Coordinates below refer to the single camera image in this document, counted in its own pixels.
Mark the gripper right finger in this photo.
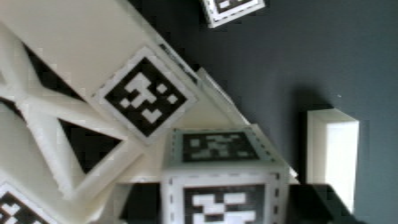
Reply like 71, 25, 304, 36
288, 184, 368, 224

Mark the white tagged cube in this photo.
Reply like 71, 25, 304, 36
199, 0, 267, 28
160, 125, 290, 224

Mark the white right fence bar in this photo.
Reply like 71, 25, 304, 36
306, 108, 361, 211

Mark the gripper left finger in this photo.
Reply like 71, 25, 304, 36
119, 183, 162, 224

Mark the white chair back part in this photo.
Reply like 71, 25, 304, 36
0, 0, 300, 224

